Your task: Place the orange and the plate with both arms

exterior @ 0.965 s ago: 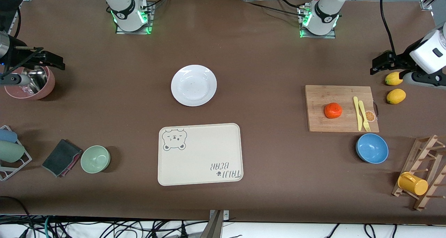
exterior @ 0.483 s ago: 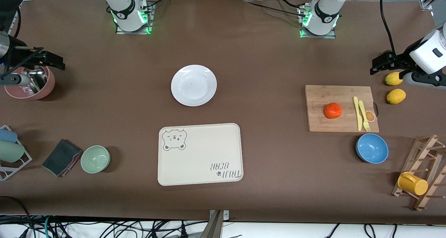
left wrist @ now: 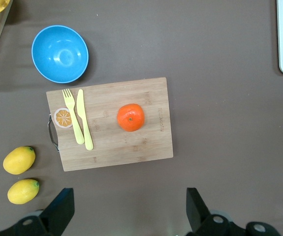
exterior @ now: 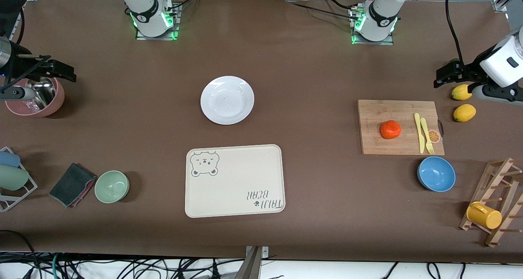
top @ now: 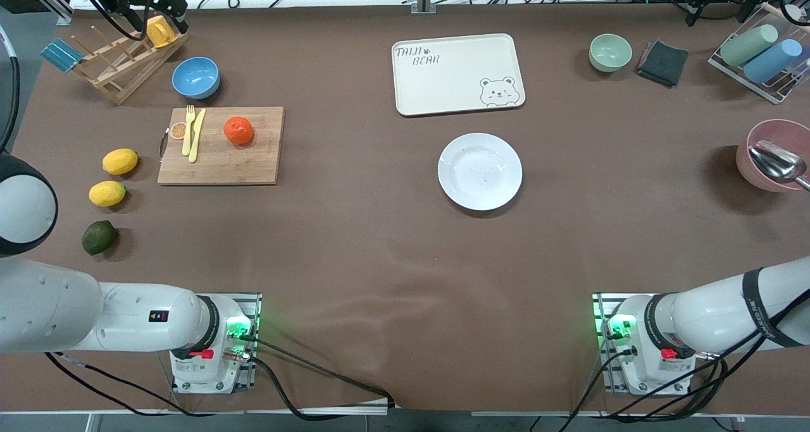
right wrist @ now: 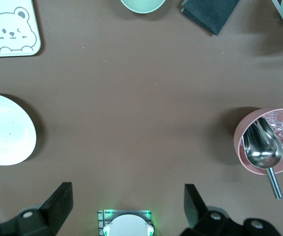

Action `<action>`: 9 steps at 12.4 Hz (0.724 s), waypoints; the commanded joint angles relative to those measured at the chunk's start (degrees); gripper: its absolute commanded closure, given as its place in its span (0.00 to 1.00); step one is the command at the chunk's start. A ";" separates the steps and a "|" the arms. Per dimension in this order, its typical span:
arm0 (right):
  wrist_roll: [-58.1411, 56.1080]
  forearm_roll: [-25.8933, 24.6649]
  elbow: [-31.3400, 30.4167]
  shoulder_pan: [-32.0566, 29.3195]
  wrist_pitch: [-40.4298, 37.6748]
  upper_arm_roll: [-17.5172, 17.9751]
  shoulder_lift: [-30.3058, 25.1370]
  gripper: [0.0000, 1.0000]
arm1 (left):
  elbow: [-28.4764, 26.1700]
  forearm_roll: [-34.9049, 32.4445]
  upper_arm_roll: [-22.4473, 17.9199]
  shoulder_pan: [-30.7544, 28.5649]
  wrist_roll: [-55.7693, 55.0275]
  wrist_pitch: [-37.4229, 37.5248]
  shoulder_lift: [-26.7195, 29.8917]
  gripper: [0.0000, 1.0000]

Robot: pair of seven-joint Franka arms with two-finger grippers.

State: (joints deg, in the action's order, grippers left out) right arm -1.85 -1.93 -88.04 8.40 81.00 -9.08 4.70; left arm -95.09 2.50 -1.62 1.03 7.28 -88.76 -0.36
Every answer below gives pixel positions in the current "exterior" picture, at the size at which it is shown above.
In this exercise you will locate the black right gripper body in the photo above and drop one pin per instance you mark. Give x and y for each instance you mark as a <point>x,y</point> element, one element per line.
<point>18,65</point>

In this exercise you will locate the silver table bracket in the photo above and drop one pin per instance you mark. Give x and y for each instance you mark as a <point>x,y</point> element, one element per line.
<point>265,252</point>

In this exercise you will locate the yellow plastic fork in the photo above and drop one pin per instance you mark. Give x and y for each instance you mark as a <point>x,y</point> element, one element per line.
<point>425,130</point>

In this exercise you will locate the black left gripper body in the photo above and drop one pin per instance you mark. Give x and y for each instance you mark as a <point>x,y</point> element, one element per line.
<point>469,70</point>

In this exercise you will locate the yellow mug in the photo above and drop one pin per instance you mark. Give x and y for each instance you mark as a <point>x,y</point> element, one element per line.
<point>486,217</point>

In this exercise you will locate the dark metal pole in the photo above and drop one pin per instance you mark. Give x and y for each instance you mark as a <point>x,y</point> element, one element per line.
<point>250,268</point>

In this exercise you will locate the metal scoop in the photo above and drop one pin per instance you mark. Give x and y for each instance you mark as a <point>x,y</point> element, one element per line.
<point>45,93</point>

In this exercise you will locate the blue bowl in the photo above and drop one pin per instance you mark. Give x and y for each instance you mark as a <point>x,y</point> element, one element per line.
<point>436,174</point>

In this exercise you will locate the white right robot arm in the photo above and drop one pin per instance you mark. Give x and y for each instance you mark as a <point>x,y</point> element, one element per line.
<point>143,9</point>

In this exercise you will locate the cream tray with bear print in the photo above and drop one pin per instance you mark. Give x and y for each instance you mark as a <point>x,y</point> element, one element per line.
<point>237,181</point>

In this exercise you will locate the wooden cutting board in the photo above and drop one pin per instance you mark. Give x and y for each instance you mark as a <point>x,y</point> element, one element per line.
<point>384,111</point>

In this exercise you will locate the yellow plastic knife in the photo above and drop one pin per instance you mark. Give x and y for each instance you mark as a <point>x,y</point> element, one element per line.
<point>420,138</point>

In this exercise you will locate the clear crumpled plastic ice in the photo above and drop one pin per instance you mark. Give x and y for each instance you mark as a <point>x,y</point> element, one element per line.
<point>32,105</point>

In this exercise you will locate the dark grey folded cloth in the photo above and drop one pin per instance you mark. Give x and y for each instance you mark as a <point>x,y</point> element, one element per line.
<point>71,185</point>

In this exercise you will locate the white round plate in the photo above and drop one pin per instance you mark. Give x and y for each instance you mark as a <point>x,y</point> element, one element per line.
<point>227,100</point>

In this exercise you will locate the pale green cup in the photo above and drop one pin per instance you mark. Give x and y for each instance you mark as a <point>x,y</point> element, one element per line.
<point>12,177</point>

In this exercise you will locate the orange fruit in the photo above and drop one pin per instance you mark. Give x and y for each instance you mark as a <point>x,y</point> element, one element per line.
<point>390,130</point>

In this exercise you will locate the pale blue cup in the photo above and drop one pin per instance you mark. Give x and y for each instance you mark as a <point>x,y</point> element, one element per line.
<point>8,159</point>

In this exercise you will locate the yellow lemon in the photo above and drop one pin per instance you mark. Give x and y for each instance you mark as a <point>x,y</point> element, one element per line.
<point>464,112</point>
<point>461,93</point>

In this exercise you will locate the pink bowl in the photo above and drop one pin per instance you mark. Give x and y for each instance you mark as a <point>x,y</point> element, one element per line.
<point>53,103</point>

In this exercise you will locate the pale green bowl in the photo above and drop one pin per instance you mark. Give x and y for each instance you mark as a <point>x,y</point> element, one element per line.
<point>112,187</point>

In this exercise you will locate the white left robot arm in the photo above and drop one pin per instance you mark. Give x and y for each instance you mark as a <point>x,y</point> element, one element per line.
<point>382,13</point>

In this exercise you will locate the wooden mug rack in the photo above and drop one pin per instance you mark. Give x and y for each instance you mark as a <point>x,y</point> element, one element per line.
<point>486,191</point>

